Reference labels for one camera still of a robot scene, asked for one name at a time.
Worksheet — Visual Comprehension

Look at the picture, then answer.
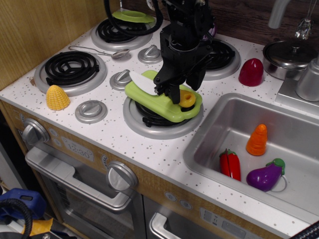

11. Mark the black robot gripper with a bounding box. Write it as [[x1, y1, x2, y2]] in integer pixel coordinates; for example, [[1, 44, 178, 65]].
[[154, 0, 214, 104]]

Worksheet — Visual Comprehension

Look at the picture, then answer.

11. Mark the toy knife yellow handle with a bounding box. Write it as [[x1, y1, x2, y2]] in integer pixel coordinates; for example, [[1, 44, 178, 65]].
[[129, 71, 196, 108]]

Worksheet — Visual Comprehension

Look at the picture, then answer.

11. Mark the green plastic cutting board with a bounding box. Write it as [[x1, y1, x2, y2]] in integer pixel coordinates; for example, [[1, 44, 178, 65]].
[[125, 70, 202, 122]]

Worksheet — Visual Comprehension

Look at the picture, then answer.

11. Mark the silver stove knob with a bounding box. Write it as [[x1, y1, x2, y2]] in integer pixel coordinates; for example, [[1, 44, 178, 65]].
[[109, 69, 132, 91], [138, 45, 162, 64], [75, 100, 108, 124]]

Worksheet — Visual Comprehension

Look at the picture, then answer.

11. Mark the back right black burner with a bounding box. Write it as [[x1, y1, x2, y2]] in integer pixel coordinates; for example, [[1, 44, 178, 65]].
[[204, 39, 241, 81]]

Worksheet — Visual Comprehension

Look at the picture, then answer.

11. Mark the black burner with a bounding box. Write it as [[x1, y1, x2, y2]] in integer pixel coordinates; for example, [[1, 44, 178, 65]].
[[34, 51, 107, 97], [91, 19, 153, 52], [123, 97, 203, 140], [204, 39, 241, 81]]

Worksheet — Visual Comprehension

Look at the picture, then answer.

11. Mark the front right black burner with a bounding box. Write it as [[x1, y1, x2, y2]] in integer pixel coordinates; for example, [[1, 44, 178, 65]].
[[123, 97, 203, 140]]

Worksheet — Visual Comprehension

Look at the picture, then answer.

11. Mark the purple striped toy vegetable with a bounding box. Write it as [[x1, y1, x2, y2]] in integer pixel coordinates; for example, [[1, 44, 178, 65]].
[[202, 23, 217, 41]]

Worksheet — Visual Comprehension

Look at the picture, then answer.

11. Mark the dark red toy pepper half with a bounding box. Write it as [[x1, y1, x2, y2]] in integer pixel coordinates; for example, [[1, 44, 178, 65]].
[[238, 58, 264, 87]]

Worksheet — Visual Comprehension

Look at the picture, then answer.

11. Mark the silver metal spoon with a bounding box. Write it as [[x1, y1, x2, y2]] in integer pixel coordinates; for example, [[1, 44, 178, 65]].
[[68, 45, 130, 59]]

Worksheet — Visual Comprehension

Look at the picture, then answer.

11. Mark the green plastic plate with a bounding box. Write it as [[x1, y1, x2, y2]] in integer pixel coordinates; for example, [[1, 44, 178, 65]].
[[112, 10, 155, 23]]

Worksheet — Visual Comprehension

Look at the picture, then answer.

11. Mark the silver sink basin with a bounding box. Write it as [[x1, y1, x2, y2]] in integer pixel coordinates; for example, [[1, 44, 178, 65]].
[[183, 93, 319, 224]]

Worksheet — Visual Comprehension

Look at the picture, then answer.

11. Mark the hanging slotted spoon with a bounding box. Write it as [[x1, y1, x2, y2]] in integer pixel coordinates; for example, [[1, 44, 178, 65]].
[[147, 0, 153, 8]]

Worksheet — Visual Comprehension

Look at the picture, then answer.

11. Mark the red toy chili pepper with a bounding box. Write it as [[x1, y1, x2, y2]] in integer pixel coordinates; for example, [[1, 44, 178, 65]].
[[219, 148, 241, 181]]

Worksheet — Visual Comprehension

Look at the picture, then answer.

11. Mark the orange toy carrot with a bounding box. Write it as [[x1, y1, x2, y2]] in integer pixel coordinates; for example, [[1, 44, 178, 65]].
[[246, 124, 268, 156]]

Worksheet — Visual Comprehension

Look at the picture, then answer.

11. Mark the back left black burner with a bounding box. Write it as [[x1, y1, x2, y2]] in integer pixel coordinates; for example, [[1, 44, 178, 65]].
[[91, 19, 153, 52]]

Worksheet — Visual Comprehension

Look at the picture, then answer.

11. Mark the silver stove knob front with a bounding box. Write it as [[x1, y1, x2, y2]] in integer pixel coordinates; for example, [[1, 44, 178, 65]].
[[75, 100, 108, 124]]

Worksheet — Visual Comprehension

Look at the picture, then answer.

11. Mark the front left black burner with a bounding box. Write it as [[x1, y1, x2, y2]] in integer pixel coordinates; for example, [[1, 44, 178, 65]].
[[34, 51, 107, 97]]

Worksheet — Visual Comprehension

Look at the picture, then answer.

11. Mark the silver metal pot with lid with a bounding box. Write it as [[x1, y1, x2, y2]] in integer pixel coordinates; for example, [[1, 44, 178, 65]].
[[263, 40, 318, 81]]

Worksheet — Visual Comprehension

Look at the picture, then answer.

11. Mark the silver oven knob right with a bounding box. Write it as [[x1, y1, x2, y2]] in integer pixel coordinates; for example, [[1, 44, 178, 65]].
[[106, 161, 138, 192]]

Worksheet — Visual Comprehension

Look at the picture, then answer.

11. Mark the silver oven knob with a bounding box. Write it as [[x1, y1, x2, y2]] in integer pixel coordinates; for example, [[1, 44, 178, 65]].
[[106, 161, 138, 192], [22, 118, 50, 145]]

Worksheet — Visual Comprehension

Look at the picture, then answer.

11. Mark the purple toy eggplant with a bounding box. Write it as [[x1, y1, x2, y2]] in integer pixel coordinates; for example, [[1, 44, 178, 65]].
[[246, 158, 286, 192]]

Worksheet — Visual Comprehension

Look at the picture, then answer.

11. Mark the silver faucet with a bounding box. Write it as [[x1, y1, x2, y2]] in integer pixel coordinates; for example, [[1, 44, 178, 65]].
[[268, 0, 291, 29]]

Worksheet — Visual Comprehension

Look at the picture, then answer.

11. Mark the silver metal cup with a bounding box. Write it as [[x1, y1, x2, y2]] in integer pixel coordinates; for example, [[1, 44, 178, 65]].
[[296, 56, 319, 102]]

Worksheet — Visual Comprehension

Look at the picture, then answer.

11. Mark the yellow toy corn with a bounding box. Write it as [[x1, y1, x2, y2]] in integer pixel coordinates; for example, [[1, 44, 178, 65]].
[[46, 85, 70, 111]]

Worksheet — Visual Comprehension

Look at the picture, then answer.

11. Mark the hanging clear glass ornament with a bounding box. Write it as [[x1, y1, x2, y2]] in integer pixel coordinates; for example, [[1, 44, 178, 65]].
[[294, 0, 315, 40]]

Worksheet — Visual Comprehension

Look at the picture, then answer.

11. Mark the silver oven knob left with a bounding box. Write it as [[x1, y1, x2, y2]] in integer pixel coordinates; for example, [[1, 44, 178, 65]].
[[22, 118, 50, 145]]

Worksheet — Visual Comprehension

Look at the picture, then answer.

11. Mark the blue clamp tool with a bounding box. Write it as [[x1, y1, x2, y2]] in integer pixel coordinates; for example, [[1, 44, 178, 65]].
[[0, 188, 47, 220]]

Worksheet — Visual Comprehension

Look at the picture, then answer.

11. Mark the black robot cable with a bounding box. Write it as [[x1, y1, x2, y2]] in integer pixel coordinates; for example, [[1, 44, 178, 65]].
[[104, 0, 164, 37]]

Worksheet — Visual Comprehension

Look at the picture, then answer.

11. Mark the silver dishwasher handle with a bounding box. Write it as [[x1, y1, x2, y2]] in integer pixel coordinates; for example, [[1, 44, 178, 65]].
[[150, 213, 175, 239]]

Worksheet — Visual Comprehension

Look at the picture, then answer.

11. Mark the silver oven door handle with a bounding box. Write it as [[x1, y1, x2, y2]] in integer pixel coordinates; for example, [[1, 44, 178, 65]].
[[25, 147, 132, 214]]

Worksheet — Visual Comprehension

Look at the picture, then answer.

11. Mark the black braided cable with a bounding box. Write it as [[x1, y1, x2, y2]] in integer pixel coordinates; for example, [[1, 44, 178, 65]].
[[0, 199, 33, 239]]

